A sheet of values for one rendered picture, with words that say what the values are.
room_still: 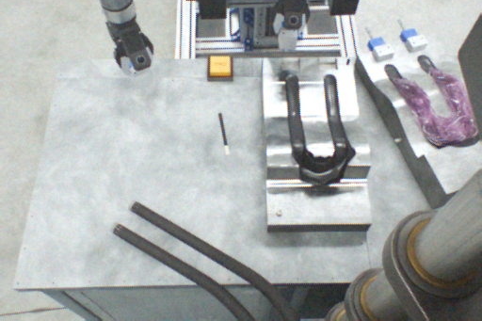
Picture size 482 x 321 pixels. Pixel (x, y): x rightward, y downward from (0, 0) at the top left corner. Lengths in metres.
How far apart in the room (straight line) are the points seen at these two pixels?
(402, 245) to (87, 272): 0.94
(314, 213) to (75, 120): 0.74
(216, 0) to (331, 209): 0.82
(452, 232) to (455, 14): 2.59
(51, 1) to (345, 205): 2.18
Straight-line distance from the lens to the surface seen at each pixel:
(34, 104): 2.67
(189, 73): 1.59
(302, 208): 1.31
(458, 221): 0.48
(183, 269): 1.26
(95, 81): 1.63
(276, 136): 1.33
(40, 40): 2.90
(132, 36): 1.29
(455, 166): 1.40
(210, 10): 1.80
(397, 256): 0.58
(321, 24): 2.53
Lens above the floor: 2.08
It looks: 61 degrees down
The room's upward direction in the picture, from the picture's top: straight up
